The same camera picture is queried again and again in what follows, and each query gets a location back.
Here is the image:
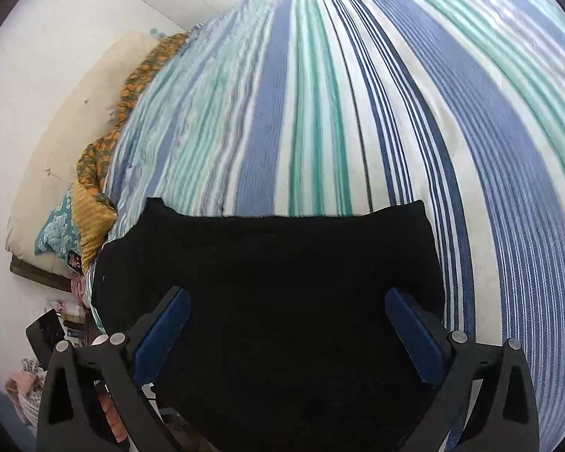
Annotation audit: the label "pink cloth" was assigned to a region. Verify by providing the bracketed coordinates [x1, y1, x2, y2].
[70, 270, 92, 312]

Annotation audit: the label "teal floral pillow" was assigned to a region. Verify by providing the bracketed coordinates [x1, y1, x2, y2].
[35, 183, 83, 269]

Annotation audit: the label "pink clothes heap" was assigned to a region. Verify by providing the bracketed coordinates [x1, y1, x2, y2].
[5, 358, 48, 427]

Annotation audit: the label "yellow textured pillow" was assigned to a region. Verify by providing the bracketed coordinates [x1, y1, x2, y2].
[72, 183, 118, 274]

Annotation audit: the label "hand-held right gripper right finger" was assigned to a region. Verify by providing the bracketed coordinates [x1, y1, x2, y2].
[385, 287, 540, 452]

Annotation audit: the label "cream padded headboard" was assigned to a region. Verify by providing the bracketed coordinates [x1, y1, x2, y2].
[6, 28, 161, 274]

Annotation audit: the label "striped bed cover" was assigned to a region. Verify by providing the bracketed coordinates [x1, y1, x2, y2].
[87, 0, 565, 448]

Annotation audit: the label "black pants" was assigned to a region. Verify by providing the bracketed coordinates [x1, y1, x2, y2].
[92, 197, 455, 452]

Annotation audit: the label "orange floral blanket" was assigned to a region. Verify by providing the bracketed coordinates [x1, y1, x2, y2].
[75, 32, 191, 194]

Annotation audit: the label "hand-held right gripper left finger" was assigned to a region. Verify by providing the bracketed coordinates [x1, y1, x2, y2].
[37, 285, 192, 452]

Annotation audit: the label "black tablet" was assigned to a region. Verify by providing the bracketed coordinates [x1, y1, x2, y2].
[26, 308, 67, 359]

